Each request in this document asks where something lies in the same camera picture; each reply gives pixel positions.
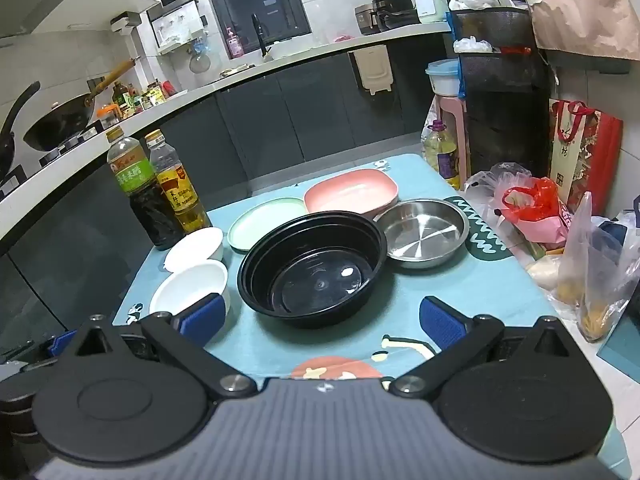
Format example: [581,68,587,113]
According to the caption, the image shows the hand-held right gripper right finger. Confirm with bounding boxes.
[389,296,581,401]

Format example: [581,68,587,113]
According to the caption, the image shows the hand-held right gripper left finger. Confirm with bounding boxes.
[65,294,258,402]

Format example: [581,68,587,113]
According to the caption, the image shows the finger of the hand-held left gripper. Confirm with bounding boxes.
[47,331,77,358]

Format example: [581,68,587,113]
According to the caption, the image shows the small white bowl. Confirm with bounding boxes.
[164,227,224,273]
[149,260,230,322]

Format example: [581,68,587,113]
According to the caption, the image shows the stainless steel bowl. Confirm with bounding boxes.
[374,198,471,270]

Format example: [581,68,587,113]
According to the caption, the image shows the light green plate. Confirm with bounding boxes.
[227,198,308,253]

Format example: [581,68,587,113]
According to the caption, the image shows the black plastic bowl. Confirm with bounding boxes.
[237,211,388,330]

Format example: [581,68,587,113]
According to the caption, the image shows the pink rectangular plate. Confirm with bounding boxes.
[303,169,399,221]

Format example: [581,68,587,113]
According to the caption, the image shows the light blue printed tablecloth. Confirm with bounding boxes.
[112,154,640,480]

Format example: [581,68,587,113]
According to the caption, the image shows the oil bottle yellow label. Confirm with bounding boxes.
[144,130,213,235]

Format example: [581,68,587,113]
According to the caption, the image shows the dark sauce bottle green label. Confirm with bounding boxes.
[106,126,186,252]

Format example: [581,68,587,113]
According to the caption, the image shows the pink plastic bag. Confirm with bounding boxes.
[517,205,573,251]

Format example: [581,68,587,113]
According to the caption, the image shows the red plastic bag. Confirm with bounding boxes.
[501,176,561,236]

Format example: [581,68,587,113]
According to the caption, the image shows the clear plastic bag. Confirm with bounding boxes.
[556,192,640,343]

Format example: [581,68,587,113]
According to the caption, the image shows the yellow cooking oil jug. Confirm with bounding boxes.
[422,119,462,191]

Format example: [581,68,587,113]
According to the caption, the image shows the gas stove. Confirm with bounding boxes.
[0,127,101,196]

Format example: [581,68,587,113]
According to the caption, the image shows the pink plastic stool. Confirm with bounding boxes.
[432,94,471,176]

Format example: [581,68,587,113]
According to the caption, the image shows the red gift bag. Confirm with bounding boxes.
[548,99,624,217]

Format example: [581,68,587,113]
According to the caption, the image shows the dark kitchen cabinets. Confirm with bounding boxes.
[0,30,453,361]

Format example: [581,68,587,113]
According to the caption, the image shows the row of condiment bottles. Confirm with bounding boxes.
[97,79,173,123]

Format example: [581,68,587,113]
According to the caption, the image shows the black storage rack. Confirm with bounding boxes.
[447,7,551,178]

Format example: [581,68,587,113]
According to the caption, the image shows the white container blue lid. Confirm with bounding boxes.
[425,59,461,97]

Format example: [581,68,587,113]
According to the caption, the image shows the beige hanging bin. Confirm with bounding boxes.
[353,45,393,95]

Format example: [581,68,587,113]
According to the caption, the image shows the white kitchen counter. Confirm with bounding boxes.
[0,20,453,241]

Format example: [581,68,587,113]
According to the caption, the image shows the black kitchen faucet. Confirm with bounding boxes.
[251,13,273,58]

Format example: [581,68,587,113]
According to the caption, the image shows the white kitchen appliance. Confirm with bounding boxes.
[414,0,448,23]

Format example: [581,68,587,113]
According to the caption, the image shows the black air fryer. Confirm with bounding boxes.
[372,0,421,32]

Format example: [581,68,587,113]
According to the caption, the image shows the dark window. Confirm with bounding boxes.
[199,0,312,46]

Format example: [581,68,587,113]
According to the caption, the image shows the patterned hanging cloth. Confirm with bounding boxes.
[512,0,640,63]

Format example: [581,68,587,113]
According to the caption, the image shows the black wok wooden handle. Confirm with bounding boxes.
[22,56,142,152]

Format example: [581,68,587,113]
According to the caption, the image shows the white wall-mounted appliance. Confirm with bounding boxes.
[150,0,208,55]

